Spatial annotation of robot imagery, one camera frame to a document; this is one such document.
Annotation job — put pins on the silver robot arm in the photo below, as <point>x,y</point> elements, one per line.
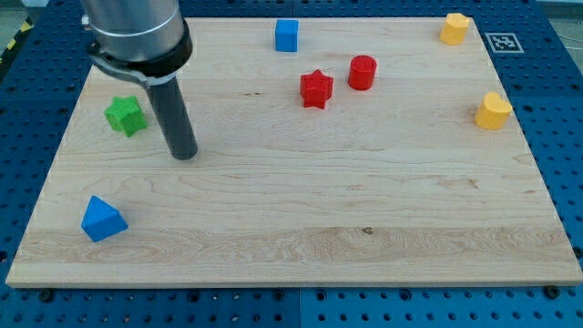
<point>147,36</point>

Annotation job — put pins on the light wooden board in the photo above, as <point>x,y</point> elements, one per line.
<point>394,186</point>

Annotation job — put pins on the red star block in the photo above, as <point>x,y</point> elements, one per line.
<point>316,89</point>

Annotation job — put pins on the red cylinder block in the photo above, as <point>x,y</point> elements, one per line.
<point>362,72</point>

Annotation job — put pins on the blue cube block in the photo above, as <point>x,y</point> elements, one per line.
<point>286,35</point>

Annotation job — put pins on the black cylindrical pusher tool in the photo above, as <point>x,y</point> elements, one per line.
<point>169,108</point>

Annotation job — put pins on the green star block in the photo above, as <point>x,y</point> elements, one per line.
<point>124,114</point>

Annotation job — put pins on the blue triangle block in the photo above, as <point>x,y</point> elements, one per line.
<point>101,220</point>

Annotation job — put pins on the yellow hexagon block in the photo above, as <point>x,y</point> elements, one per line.
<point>454,29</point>

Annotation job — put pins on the yellow heart block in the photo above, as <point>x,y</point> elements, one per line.
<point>493,112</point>

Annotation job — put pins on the white fiducial marker tag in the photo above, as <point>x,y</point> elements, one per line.
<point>504,43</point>

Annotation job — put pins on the black bolt left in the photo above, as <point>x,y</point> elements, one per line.
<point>46,296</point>

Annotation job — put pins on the black bolt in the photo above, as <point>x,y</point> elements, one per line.
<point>46,296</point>
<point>552,292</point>

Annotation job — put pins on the black bolt right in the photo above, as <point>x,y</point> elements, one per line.
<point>552,292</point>

